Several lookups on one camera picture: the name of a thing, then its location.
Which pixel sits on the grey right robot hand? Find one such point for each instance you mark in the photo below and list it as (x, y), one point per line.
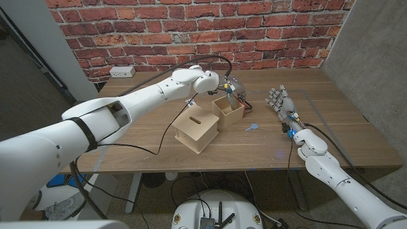
(287, 108)

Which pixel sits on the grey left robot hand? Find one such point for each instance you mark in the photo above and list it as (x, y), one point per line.
(238, 87)

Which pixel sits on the wooden drawer with red front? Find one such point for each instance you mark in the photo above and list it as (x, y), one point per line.
(229, 119)

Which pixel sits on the wooden box with slot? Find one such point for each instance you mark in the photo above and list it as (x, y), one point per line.
(194, 128)

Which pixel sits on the white robot base with antennas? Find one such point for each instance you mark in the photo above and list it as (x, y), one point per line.
(187, 210)

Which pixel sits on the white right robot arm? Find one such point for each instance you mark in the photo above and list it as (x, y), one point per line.
(349, 191)

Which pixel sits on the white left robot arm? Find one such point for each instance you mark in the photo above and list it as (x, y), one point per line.
(143, 95)

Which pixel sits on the blue key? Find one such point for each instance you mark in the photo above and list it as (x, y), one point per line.
(253, 126)

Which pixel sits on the white table leg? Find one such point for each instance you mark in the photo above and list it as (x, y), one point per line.
(133, 194)
(299, 191)

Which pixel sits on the black power adapter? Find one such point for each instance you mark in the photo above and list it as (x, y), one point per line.
(282, 224)

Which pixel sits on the white power outlet strip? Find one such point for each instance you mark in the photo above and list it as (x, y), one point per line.
(122, 72)

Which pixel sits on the black round floor device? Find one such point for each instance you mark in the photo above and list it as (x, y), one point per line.
(153, 179)

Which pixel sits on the grey sneaker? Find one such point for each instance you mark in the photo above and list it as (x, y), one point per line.
(63, 208)
(35, 200)

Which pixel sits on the white robot chest shell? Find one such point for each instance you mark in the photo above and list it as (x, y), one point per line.
(63, 225)

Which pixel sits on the person's bare leg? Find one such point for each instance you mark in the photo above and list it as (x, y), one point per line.
(31, 214)

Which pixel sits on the printed brick wall backdrop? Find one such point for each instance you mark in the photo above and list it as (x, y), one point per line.
(270, 31)

